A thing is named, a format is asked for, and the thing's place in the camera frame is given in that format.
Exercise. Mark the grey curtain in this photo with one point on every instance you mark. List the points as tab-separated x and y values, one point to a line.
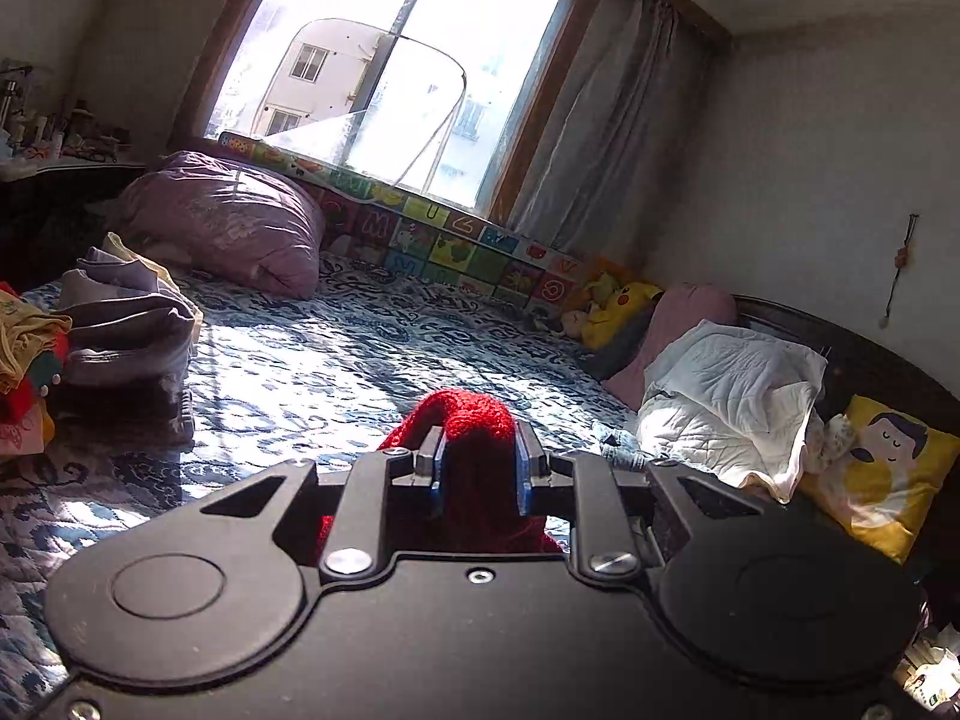
607	171

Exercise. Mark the blue white patterned quilt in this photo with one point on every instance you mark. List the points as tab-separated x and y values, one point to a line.
321	379

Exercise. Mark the window with wooden frame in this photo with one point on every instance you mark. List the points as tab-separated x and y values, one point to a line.
446	97

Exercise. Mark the hanging wall ornament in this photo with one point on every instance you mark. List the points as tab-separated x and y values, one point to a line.
902	260

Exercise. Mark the yellow cartoon cushion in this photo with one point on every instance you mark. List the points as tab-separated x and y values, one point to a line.
882	488

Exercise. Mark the purple pillow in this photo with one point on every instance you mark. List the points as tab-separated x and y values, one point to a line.
234	221

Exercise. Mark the pink pillow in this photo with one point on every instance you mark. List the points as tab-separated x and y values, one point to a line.
680	309

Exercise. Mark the colourful alphabet foam mat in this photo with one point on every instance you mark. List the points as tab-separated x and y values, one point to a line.
422	238

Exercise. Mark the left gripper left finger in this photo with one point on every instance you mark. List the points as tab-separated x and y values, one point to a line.
396	480

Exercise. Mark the dark wooden headboard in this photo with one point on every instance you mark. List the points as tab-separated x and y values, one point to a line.
858	366

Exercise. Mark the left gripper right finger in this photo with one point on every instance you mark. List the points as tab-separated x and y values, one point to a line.
580	488

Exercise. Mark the red knitted sweater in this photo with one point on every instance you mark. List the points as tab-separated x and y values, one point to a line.
478	471

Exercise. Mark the yellow plush toy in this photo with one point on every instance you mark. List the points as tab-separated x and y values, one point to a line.
611	296

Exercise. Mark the grey folded clothes pile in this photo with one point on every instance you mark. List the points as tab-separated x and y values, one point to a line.
131	339

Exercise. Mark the yellow garment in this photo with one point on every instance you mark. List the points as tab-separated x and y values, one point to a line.
27	331

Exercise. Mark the white folded duvet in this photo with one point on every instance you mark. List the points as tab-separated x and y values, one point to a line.
734	403

